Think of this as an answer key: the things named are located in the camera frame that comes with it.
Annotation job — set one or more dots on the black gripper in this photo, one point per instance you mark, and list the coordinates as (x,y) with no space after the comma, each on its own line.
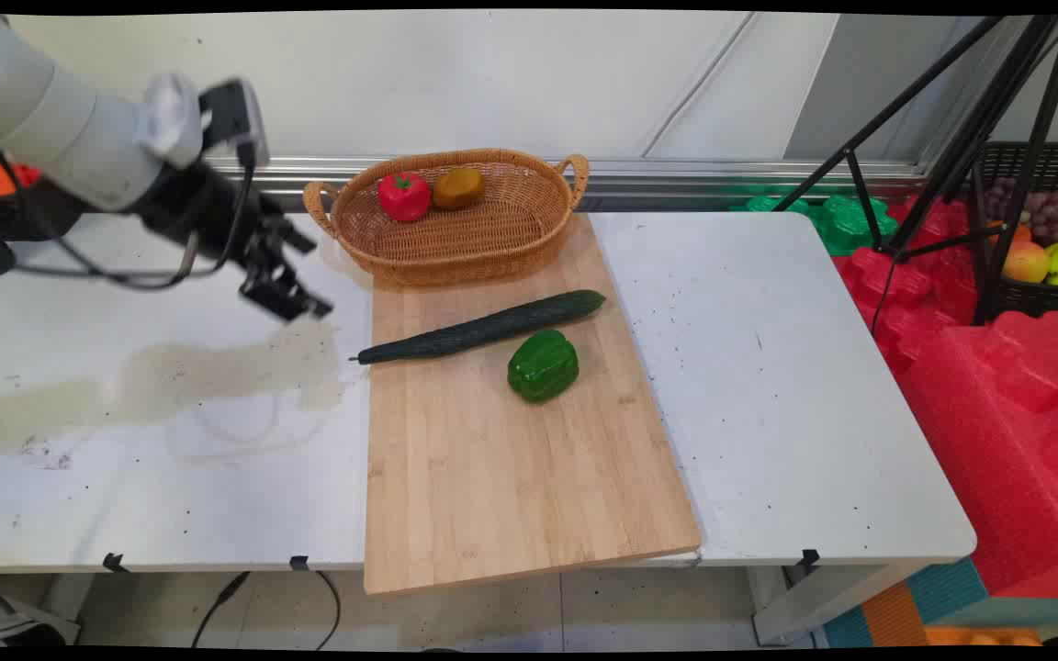
(198,211)

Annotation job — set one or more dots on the brown kiwi fruit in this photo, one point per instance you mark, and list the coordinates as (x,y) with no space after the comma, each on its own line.
(458,188)

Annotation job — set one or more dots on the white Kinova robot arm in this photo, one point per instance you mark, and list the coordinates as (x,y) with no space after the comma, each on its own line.
(51,119)

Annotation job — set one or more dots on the red bell pepper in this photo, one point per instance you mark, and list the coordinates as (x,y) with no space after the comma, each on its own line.
(404,196)

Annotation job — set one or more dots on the long dark green cucumber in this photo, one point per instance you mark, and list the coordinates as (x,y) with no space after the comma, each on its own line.
(483,327)

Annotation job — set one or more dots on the small red fruit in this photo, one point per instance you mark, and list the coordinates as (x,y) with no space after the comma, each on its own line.
(28,173)

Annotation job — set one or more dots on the black plastic basket with vegetables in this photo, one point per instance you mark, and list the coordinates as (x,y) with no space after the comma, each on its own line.
(10,216)

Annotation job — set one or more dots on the green bell pepper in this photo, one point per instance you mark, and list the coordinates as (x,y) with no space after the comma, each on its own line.
(543,365)

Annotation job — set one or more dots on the bamboo cutting board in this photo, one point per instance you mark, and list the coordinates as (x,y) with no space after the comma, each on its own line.
(511,441)

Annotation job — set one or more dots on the black table edge clip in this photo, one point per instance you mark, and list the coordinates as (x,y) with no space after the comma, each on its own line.
(809,557)
(114,562)
(299,562)

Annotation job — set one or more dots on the grey equipment base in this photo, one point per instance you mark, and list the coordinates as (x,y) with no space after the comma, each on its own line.
(10,620)

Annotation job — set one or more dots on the green foam pieces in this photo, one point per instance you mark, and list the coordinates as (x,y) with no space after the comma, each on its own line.
(846,220)

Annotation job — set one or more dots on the white table leg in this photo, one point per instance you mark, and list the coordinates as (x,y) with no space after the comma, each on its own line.
(823,601)

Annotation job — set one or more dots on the black tripod stand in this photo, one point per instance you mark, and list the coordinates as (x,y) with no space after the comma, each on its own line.
(970,147)

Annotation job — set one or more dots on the teal and orange floor mat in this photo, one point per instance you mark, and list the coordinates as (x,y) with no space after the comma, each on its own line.
(915,610)

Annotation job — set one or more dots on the red foam block pile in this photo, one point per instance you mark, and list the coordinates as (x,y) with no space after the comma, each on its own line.
(997,395)

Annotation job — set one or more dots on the peach coloured apple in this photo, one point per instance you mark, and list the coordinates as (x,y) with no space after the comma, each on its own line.
(1027,262)

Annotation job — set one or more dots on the black plastic basket with grapes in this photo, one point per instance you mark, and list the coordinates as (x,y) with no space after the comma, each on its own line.
(1034,298)

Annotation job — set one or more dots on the purple grape bunch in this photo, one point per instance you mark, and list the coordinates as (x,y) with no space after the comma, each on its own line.
(1041,209)

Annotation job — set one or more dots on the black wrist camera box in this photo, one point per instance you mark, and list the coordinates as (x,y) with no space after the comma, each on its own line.
(237,119)

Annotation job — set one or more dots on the aluminium wall rail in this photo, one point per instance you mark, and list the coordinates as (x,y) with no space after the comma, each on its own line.
(676,174)

